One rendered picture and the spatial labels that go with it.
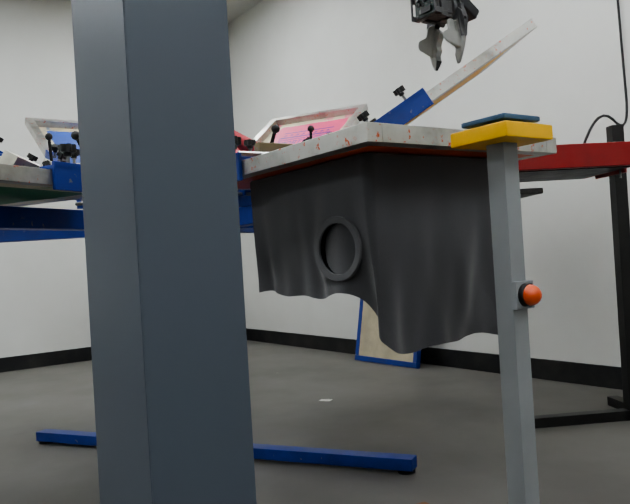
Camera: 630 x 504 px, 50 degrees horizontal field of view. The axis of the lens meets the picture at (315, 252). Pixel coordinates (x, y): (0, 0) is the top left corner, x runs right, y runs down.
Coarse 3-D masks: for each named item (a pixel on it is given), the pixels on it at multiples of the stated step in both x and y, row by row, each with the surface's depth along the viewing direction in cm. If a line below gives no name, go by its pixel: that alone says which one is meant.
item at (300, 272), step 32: (352, 160) 143; (256, 192) 176; (288, 192) 164; (320, 192) 153; (352, 192) 144; (256, 224) 177; (288, 224) 165; (320, 224) 154; (352, 224) 144; (256, 256) 178; (288, 256) 167; (320, 256) 154; (352, 256) 147; (288, 288) 168; (320, 288) 158; (352, 288) 147
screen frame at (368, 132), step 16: (352, 128) 132; (368, 128) 128; (384, 128) 130; (400, 128) 133; (416, 128) 135; (432, 128) 138; (304, 144) 145; (320, 144) 140; (336, 144) 136; (352, 144) 132; (368, 144) 132; (384, 144) 133; (400, 144) 134; (416, 144) 135; (432, 144) 138; (448, 144) 140; (544, 144) 159; (256, 160) 162; (272, 160) 156; (288, 160) 151; (304, 160) 148
